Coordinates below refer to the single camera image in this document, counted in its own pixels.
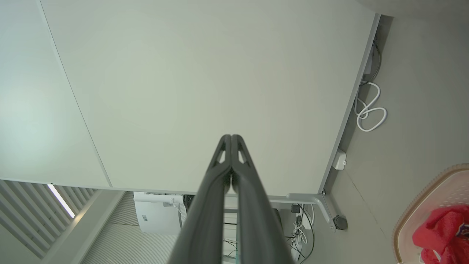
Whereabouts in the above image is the grey partition foot with caster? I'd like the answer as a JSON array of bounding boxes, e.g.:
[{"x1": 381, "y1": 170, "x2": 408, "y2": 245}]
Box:
[{"x1": 269, "y1": 191, "x2": 337, "y2": 232}]

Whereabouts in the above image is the white looped cable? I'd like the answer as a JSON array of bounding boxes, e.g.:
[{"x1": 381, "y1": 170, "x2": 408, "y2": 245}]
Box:
[{"x1": 353, "y1": 81, "x2": 388, "y2": 133}]

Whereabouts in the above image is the large white partition panel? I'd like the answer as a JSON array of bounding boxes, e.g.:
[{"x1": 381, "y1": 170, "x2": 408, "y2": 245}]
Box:
[{"x1": 0, "y1": 0, "x2": 381, "y2": 197}]

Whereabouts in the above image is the cream perforated laundry basket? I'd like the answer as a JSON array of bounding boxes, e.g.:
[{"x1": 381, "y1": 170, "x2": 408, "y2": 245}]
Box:
[{"x1": 392, "y1": 163, "x2": 469, "y2": 264}]

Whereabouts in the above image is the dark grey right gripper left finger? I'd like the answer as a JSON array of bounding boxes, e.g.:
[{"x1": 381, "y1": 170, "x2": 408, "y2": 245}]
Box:
[{"x1": 168, "y1": 135, "x2": 232, "y2": 264}]

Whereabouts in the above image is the white box-shaped appliance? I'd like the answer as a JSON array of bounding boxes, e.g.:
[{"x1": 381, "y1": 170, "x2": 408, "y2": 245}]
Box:
[{"x1": 133, "y1": 191, "x2": 188, "y2": 235}]

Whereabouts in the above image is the tangle of black and white cables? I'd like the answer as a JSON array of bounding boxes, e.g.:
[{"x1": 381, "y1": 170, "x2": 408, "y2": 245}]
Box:
[{"x1": 285, "y1": 203, "x2": 316, "y2": 264}]

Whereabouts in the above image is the red garment with white stripes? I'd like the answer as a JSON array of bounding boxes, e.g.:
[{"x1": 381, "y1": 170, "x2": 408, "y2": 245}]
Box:
[{"x1": 412, "y1": 205, "x2": 469, "y2": 264}]

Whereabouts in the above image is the thin black floor cable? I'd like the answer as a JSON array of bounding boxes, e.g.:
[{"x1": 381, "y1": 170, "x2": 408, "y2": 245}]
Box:
[{"x1": 360, "y1": 34, "x2": 382, "y2": 87}]

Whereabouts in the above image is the long ceiling light strip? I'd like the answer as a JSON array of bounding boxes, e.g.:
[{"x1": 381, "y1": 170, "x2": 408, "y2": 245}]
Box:
[{"x1": 47, "y1": 183, "x2": 76, "y2": 219}]

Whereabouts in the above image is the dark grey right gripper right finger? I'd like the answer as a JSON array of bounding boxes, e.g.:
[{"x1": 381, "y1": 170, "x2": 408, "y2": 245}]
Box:
[{"x1": 232, "y1": 135, "x2": 295, "y2": 264}]

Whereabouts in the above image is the small white floor box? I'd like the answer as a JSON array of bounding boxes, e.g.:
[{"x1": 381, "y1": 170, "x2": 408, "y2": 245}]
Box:
[{"x1": 332, "y1": 148, "x2": 347, "y2": 171}]

